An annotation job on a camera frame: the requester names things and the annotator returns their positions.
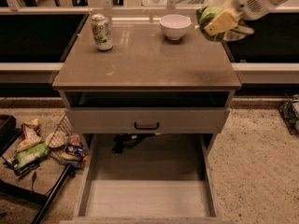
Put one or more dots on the tan chip bag on floor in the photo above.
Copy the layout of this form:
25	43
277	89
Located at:
31	136

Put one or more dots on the grey drawer cabinet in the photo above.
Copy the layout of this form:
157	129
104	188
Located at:
144	69

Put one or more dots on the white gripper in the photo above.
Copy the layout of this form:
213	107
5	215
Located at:
247	4

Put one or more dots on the open lower drawer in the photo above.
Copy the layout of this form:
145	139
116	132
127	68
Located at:
165	179

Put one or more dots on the green chip bag on floor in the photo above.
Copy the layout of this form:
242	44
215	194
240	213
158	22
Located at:
32	154

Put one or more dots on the green white soda can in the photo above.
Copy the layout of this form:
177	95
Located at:
102	32

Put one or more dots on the blue snack packet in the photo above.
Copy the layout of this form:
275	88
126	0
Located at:
74	150

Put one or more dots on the black object under cabinet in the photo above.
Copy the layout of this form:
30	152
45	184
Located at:
129	140

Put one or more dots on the white ceramic bowl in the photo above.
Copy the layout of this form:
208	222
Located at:
175	26

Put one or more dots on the black wire basket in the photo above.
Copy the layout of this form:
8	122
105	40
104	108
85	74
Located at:
58	140
289	111

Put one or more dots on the black wire basket right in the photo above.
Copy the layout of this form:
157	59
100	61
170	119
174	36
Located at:
289	111

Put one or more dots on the closed drawer with black handle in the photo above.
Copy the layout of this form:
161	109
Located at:
147	120

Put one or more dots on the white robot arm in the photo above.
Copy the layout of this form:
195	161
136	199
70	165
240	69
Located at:
233	12

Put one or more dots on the green jalapeno chip bag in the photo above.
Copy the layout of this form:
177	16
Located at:
206	14

